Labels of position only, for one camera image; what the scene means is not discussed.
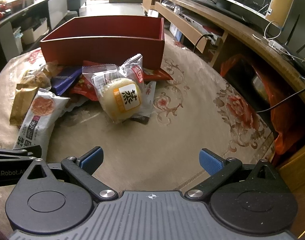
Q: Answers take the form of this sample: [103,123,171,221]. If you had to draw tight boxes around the grey low cabinet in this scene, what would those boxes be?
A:
[0,0,79,63]

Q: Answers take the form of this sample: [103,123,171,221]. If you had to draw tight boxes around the white storage bin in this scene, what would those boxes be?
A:
[21,17,48,45]

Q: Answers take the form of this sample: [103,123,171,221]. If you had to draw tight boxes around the wooden TV console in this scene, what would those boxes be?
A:
[142,0,305,239]

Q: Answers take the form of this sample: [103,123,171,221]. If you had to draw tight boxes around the red cardboard box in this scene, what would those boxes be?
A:
[40,15,165,70]

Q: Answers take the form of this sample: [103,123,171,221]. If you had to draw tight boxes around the red plastic bag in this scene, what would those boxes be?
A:
[220,54,302,155]

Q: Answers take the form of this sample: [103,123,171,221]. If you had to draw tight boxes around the gold foil snack packet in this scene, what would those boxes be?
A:
[9,83,38,126]

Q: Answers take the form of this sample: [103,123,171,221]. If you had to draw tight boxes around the floral beige tablecloth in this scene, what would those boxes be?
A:
[0,33,278,233]

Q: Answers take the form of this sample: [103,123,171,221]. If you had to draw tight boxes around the black power cable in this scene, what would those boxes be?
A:
[256,84,305,113]

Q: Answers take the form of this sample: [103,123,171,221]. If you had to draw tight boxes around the clear bag yellow snacks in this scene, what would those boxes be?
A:
[18,62,64,90]

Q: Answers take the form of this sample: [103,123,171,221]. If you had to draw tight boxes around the purple wafer biscuit packet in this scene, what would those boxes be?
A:
[51,66,82,96]

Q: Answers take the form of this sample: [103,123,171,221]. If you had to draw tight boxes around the white rice cracker packet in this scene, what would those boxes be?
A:
[14,88,69,159]

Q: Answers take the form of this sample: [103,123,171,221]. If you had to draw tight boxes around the red Trolli candy bag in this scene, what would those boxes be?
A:
[71,55,172,106]

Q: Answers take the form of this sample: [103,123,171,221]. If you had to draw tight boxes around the wrapped yellow pastry bun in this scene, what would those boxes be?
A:
[82,54,150,123]

